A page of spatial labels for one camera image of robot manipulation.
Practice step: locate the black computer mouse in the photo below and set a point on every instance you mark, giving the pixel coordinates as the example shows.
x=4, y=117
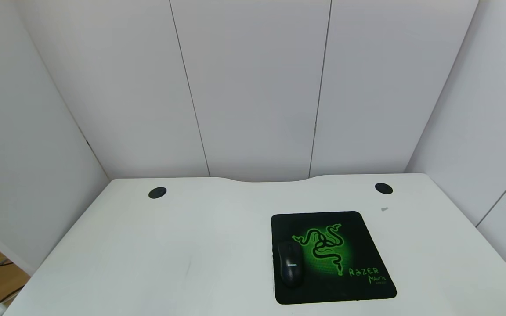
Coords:
x=290, y=265

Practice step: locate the black green Razer mouse pad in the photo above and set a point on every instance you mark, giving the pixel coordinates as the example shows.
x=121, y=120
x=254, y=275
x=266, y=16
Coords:
x=367, y=245

